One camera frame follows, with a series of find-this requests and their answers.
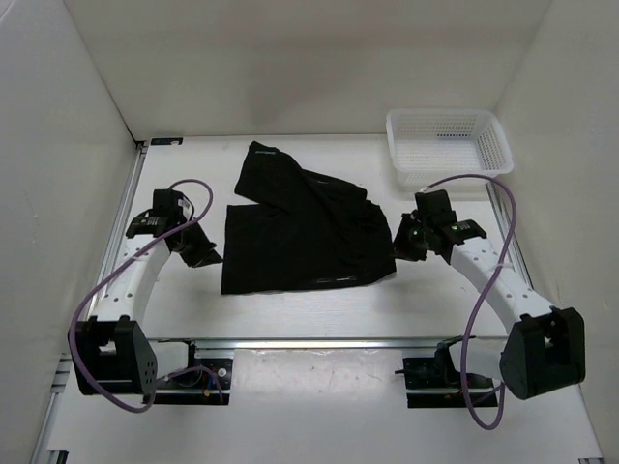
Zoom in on black shorts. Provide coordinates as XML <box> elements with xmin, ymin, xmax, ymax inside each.
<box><xmin>221</xmin><ymin>141</ymin><xmax>397</xmax><ymax>295</ymax></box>

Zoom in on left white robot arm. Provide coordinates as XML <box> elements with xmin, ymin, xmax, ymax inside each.
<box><xmin>68</xmin><ymin>219</ymin><xmax>222</xmax><ymax>398</ymax></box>

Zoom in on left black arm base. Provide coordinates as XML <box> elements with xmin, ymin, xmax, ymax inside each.
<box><xmin>151</xmin><ymin>340</ymin><xmax>234</xmax><ymax>406</ymax></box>

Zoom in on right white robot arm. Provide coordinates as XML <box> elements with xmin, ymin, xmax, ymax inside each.
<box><xmin>394</xmin><ymin>214</ymin><xmax>586</xmax><ymax>400</ymax></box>

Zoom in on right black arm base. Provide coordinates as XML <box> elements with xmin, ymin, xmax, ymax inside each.
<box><xmin>394</xmin><ymin>343</ymin><xmax>498</xmax><ymax>409</ymax></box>

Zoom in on white plastic mesh basket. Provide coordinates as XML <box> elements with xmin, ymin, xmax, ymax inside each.
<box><xmin>386</xmin><ymin>108</ymin><xmax>514</xmax><ymax>190</ymax></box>

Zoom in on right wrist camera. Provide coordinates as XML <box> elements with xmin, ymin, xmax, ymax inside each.
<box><xmin>414</xmin><ymin>189</ymin><xmax>457</xmax><ymax>227</ymax></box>

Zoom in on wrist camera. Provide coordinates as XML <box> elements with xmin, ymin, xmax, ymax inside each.
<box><xmin>151</xmin><ymin>188</ymin><xmax>194</xmax><ymax>224</ymax></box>
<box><xmin>414</xmin><ymin>189</ymin><xmax>457</xmax><ymax>227</ymax></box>

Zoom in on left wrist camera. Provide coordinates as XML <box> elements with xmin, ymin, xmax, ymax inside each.
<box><xmin>151</xmin><ymin>188</ymin><xmax>194</xmax><ymax>224</ymax></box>

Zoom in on front aluminium frame rail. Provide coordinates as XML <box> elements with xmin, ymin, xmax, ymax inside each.
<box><xmin>144</xmin><ymin>336</ymin><xmax>547</xmax><ymax>352</ymax></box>

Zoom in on aluminium frame rail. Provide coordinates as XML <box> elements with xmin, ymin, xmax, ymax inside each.
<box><xmin>486</xmin><ymin>184</ymin><xmax>605</xmax><ymax>463</ymax></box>
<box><xmin>29</xmin><ymin>140</ymin><xmax>150</xmax><ymax>463</ymax></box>
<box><xmin>144</xmin><ymin>336</ymin><xmax>547</xmax><ymax>352</ymax></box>

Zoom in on left aluminium frame rail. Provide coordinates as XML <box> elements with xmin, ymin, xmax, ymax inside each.
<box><xmin>29</xmin><ymin>140</ymin><xmax>150</xmax><ymax>463</ymax></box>

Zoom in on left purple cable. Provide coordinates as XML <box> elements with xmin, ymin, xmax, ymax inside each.
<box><xmin>70</xmin><ymin>178</ymin><xmax>224</xmax><ymax>413</ymax></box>

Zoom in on right aluminium frame rail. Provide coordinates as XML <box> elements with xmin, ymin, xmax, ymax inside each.
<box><xmin>486</xmin><ymin>184</ymin><xmax>605</xmax><ymax>463</ymax></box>

